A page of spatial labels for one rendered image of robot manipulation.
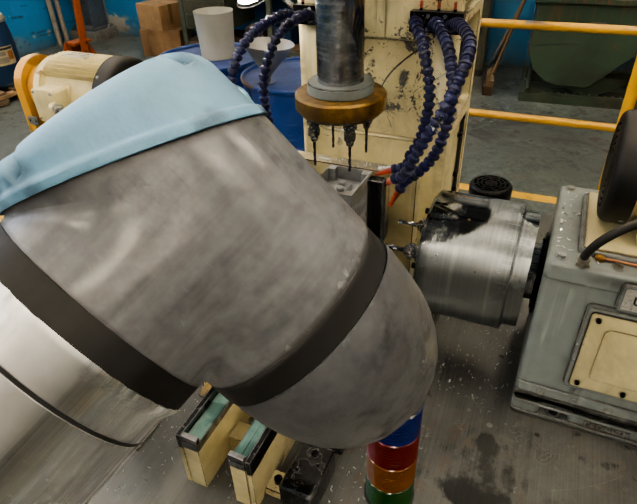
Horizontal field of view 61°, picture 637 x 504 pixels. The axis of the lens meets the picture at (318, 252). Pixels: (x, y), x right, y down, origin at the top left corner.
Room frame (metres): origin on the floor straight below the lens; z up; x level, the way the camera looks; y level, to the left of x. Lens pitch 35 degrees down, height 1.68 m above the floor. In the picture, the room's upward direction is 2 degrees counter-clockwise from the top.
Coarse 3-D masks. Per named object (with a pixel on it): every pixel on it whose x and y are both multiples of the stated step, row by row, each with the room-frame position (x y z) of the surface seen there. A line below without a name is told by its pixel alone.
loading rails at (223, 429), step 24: (216, 408) 0.63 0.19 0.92; (192, 432) 0.58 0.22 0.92; (216, 432) 0.60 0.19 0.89; (240, 432) 0.63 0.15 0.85; (264, 432) 0.57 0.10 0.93; (192, 456) 0.56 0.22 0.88; (216, 456) 0.59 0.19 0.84; (240, 456) 0.52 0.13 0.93; (264, 456) 0.55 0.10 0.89; (192, 480) 0.57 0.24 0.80; (240, 480) 0.52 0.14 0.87; (264, 480) 0.54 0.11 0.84
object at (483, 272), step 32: (448, 192) 0.94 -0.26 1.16; (416, 224) 0.98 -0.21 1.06; (448, 224) 0.84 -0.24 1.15; (480, 224) 0.83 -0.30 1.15; (512, 224) 0.82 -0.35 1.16; (416, 256) 0.86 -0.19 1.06; (448, 256) 0.80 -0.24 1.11; (480, 256) 0.78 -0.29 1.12; (512, 256) 0.77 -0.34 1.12; (448, 288) 0.78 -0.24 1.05; (480, 288) 0.75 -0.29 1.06; (512, 288) 0.74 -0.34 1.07; (480, 320) 0.76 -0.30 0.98; (512, 320) 0.75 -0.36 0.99
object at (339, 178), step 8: (328, 168) 1.10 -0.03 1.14; (336, 168) 1.10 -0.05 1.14; (344, 168) 1.10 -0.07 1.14; (352, 168) 1.09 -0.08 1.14; (328, 176) 1.10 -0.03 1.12; (336, 176) 1.10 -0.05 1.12; (344, 176) 1.10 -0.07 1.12; (352, 176) 1.09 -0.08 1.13; (360, 176) 1.08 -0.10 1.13; (368, 176) 1.05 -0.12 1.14; (336, 184) 1.05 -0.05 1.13; (344, 184) 1.04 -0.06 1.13; (352, 184) 1.07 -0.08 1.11; (360, 184) 1.01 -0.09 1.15; (344, 192) 1.02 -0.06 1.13; (352, 192) 0.98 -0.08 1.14; (360, 192) 1.01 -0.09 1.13; (344, 200) 0.97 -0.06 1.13; (352, 200) 0.97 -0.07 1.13; (360, 200) 1.01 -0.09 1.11; (352, 208) 0.97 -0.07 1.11; (360, 208) 1.01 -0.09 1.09
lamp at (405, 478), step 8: (368, 456) 0.39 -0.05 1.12; (368, 464) 0.38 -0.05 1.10; (368, 472) 0.38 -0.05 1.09; (376, 472) 0.37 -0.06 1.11; (384, 472) 0.37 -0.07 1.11; (392, 472) 0.36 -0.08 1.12; (400, 472) 0.36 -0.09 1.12; (408, 472) 0.37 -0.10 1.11; (376, 480) 0.37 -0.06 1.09; (384, 480) 0.37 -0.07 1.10; (392, 480) 0.36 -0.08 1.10; (400, 480) 0.36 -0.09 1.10; (408, 480) 0.37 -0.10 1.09; (384, 488) 0.37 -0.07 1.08; (392, 488) 0.36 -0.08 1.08; (400, 488) 0.36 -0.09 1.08
